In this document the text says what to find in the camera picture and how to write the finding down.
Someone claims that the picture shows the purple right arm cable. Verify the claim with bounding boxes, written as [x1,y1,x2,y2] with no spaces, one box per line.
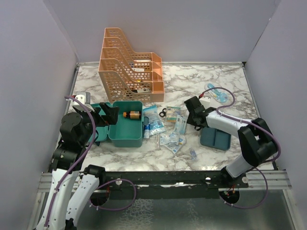
[199,86,283,208]

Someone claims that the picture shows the small clear blue packet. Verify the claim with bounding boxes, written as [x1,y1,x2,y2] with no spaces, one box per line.
[189,149,197,160]

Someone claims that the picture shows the white blue bandage roll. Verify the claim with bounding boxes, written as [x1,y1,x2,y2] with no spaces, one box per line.
[143,116,150,139]

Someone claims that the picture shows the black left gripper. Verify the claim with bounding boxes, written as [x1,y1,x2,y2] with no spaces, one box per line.
[77,101,120,145]

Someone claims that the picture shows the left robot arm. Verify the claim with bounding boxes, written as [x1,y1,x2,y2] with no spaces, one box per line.
[36,103,119,230]

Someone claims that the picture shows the black handled scissors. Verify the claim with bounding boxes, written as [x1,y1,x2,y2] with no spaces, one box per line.
[159,108,167,117]

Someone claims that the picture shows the green white glove packet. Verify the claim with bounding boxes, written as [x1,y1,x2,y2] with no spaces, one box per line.
[166,106,181,122]

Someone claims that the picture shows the blue toothbrush blister pack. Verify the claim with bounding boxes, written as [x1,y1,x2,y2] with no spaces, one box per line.
[204,83,228,104]

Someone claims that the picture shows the teal divided tray insert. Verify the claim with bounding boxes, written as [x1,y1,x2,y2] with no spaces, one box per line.
[200,127,231,151]

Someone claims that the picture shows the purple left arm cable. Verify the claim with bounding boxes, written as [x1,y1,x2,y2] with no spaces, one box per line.
[43,95,137,228]

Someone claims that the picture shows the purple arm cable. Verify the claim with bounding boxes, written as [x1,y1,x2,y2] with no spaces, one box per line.
[43,95,137,228]
[199,86,283,208]

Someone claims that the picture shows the amber medicine bottle orange cap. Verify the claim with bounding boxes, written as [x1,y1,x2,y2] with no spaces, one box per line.
[123,111,142,119]

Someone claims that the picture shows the clear bag of wipes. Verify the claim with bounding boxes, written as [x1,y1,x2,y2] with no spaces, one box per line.
[159,133,186,154]

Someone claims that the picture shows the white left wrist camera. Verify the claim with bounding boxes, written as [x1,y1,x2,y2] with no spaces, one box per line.
[73,91,91,107]

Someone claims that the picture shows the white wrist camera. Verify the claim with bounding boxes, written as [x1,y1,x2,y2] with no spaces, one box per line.
[73,91,91,107]
[199,96,211,107]

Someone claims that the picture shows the black metal base rail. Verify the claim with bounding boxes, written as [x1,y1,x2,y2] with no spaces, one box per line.
[105,171,248,199]

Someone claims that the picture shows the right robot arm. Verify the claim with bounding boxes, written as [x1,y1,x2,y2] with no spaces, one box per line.
[184,96,281,187]

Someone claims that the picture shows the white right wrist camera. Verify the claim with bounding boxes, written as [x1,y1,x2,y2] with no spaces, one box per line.
[199,96,211,107]

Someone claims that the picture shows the teal plastic medicine box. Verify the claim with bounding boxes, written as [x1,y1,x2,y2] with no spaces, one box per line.
[94,101,143,148]

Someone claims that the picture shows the clear blue gauze packet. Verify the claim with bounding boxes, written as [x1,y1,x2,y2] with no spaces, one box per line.
[143,105,166,136]

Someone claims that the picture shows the blue white dressing packet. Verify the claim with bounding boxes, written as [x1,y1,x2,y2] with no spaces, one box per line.
[174,115,188,135]

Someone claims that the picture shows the peach plastic file organizer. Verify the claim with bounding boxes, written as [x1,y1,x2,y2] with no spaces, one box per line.
[98,27,165,103]

